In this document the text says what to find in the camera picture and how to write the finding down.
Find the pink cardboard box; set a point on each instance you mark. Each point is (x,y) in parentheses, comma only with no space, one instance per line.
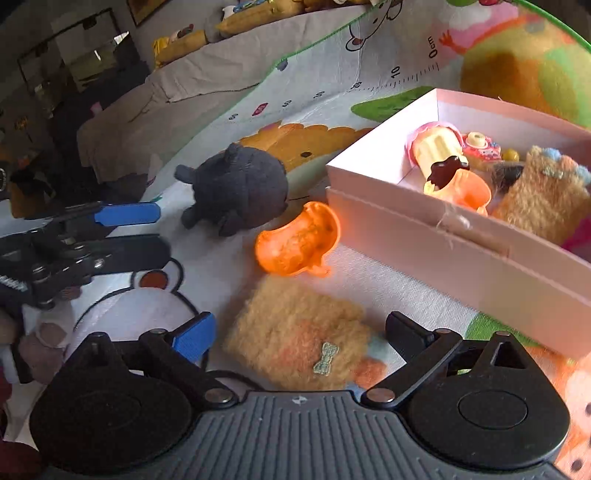
(415,244)

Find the colourful cartoon play mat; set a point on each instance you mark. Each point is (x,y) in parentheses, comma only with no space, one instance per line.
(323,92)

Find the black plush toy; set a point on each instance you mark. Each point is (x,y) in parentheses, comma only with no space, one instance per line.
(240,189)

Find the pink toy camera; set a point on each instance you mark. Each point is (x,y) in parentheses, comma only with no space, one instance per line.
(480,147)

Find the orange plastic cup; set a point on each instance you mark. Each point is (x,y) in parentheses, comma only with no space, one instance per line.
(468,190)

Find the dark furniture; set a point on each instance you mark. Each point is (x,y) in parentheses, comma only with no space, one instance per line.
(92,60)

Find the black item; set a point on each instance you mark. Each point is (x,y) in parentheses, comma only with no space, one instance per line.
(505,177)

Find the pink plastic basket strainer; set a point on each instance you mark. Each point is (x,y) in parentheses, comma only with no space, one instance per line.
(581,242)

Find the fuzzy orange pouch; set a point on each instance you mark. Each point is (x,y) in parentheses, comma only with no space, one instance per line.
(540,198)
(295,332)

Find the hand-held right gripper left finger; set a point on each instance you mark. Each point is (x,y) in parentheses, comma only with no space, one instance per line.
(196,340)

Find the yellow toy cup pink lid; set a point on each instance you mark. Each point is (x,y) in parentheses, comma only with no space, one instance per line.
(434,147)

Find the small orange toy bowl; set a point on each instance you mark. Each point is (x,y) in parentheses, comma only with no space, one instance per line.
(295,240)

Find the grey bed sheet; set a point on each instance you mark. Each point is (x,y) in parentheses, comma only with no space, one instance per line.
(194,78)

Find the person's left hand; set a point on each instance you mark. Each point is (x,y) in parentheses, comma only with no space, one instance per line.
(48,337)

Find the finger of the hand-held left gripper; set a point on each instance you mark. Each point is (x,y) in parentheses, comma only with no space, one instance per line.
(129,213)
(138,254)

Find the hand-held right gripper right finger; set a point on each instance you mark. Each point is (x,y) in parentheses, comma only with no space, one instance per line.
(408,333)

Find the framed wall picture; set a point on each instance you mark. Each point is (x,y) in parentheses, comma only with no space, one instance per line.
(143,9)

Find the dark brown toy piece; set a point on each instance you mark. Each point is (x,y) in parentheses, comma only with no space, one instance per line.
(445,168)

